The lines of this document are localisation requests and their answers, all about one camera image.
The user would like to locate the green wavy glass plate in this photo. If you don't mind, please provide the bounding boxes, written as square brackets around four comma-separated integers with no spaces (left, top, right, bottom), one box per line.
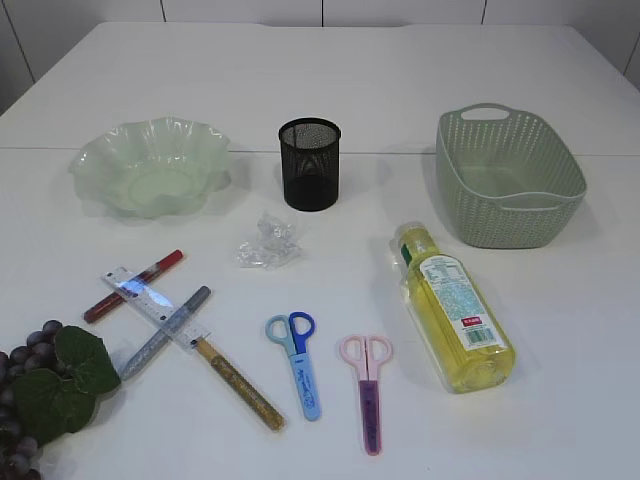
[69,116,230,219]

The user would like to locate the black mesh pen holder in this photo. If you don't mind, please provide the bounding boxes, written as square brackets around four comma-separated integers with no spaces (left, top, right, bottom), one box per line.
[278,117,341,212]

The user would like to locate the clear plastic ruler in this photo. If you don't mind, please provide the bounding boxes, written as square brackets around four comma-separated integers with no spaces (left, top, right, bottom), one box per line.
[102,267,211,350]

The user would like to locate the yellow tea bottle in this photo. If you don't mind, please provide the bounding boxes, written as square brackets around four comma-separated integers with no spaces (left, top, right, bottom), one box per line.
[395,222,516,394]

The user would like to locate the green plastic basket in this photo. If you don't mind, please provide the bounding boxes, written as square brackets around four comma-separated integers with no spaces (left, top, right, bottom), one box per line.
[436,103,587,249]

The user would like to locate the clear plastic sheet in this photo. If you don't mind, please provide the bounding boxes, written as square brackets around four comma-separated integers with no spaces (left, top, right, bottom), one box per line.
[235,211,305,270]

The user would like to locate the pink sheathed scissors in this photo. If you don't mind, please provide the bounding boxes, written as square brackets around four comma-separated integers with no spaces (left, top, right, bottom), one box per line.
[339,335,393,456]

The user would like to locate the gold glitter pen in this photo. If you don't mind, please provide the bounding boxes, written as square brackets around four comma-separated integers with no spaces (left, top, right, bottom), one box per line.
[192,337,285,432]

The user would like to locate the silver glitter pen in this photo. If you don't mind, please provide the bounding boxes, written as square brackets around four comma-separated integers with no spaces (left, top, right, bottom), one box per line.
[118,285,213,382]

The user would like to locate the artificial purple grape bunch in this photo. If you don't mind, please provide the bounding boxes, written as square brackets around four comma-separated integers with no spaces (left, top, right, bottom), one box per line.
[1,319,121,479]

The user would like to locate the red glitter pen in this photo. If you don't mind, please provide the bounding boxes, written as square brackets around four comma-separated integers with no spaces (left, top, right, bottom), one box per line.
[82,249,184,324]

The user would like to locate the blue sheathed scissors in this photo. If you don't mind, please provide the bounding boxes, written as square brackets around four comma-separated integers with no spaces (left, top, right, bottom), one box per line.
[265,311,322,421]

